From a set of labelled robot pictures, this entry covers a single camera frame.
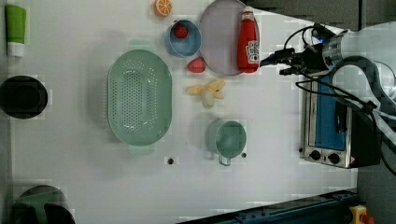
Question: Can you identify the red plush ketchup bottle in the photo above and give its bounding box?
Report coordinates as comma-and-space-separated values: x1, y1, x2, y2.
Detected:
237, 7, 260, 73

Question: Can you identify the blue bowl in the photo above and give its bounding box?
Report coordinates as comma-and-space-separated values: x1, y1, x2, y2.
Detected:
164, 20, 202, 58

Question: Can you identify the grey round plate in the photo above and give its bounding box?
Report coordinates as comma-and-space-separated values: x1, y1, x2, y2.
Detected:
200, 0, 260, 76

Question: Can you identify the black bin with green item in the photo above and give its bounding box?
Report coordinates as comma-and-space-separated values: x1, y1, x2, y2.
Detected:
9, 185, 76, 224

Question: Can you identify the yellow peeled banana toy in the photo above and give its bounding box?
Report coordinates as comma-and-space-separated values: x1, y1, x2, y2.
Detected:
186, 79, 225, 109

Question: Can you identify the green white tube bottle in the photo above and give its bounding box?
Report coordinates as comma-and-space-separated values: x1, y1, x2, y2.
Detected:
5, 5, 27, 57

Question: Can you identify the pink strawberry toy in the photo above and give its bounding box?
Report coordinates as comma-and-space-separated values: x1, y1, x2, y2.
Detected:
187, 57, 205, 73

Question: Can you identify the yellow red emergency button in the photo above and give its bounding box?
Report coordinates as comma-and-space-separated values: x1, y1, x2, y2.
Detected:
349, 205, 375, 224

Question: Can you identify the blue metal frame rail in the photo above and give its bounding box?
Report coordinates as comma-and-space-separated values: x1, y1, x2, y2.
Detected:
178, 190, 360, 224

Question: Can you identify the black round container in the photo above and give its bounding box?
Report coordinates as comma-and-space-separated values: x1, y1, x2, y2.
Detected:
0, 76, 49, 119

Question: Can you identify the green colander basket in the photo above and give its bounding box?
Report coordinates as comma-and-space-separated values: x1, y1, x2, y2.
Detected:
106, 40, 172, 156

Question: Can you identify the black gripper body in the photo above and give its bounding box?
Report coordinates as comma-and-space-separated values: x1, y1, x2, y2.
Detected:
275, 44, 327, 74

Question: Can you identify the orange slice toy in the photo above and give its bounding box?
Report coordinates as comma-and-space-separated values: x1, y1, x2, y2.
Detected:
153, 0, 173, 17

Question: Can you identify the silver toaster oven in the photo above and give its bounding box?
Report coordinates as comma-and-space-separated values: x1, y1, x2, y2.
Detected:
303, 81, 381, 169

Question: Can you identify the red strawberry in bowl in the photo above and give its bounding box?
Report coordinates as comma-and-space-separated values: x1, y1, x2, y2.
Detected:
173, 24, 189, 39

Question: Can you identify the green mug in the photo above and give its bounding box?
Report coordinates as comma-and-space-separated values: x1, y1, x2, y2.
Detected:
205, 119, 248, 166

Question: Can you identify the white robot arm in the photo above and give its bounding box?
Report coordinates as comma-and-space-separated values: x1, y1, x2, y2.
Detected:
260, 21, 395, 147

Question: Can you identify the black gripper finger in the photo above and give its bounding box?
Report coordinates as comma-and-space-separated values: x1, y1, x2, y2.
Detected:
260, 53, 284, 66
279, 67, 300, 76

